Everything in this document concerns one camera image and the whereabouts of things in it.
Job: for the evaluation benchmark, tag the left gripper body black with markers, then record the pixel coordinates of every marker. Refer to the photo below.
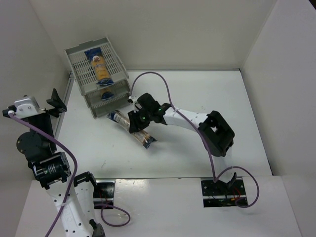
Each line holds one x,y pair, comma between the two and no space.
42,110

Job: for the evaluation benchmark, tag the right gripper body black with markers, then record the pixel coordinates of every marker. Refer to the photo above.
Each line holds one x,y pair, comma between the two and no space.
138,121

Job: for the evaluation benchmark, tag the pasta bag label side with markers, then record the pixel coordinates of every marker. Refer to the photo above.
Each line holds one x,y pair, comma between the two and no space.
98,64
142,136

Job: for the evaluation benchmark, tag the blue yellow spaghetti bag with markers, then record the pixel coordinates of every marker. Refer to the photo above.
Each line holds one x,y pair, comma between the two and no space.
106,94

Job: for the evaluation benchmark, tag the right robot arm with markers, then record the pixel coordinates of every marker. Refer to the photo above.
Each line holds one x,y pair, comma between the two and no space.
215,133

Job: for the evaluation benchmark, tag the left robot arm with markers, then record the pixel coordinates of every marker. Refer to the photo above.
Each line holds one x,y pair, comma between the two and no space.
55,167

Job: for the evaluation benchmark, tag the grey three-tier tray shelf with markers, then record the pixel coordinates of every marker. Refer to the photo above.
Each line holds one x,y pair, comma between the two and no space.
86,79

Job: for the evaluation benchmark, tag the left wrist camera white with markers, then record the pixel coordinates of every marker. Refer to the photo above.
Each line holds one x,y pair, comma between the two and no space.
25,107

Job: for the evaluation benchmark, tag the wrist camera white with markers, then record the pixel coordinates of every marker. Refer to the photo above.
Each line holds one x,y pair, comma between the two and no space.
133,100
25,107

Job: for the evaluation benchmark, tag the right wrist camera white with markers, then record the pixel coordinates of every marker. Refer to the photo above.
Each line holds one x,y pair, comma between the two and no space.
133,100

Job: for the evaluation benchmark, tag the aluminium frame rail left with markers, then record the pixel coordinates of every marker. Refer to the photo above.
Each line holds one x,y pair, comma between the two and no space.
65,99

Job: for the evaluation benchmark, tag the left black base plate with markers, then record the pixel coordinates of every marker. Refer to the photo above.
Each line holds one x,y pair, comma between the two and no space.
104,193

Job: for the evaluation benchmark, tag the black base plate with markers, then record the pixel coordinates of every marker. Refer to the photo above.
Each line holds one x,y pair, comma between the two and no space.
219,195
104,193

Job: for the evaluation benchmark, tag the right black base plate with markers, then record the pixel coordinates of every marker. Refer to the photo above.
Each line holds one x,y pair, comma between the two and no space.
219,195

